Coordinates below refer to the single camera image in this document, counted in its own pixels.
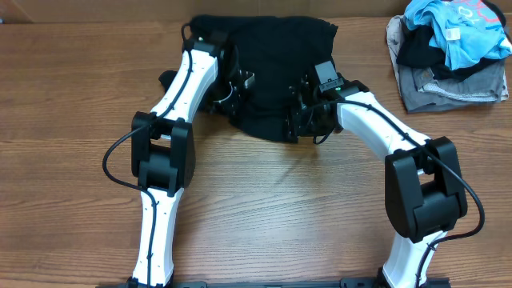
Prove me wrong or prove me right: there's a black knit garment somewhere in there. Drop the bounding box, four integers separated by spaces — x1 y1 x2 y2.
158 14 339 143

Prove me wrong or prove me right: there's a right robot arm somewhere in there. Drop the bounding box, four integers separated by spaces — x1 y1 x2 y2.
290 61 467 287

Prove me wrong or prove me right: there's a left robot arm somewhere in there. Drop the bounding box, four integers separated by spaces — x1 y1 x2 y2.
127 31 254 287

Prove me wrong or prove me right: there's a grey folded garment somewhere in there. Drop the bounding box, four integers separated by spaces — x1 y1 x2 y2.
394 61 509 113

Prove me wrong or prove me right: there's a beige garment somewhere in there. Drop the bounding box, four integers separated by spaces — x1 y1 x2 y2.
386 15 404 94

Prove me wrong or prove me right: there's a black folded garment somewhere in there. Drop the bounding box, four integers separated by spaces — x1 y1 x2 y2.
397 26 503 81

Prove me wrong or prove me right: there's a light blue shirt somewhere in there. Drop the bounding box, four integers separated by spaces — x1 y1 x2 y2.
404 0 511 70

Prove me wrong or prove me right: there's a cardboard back panel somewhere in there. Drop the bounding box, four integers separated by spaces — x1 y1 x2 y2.
1 0 410 23

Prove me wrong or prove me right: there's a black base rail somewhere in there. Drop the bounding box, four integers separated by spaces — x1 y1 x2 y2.
95 278 453 288

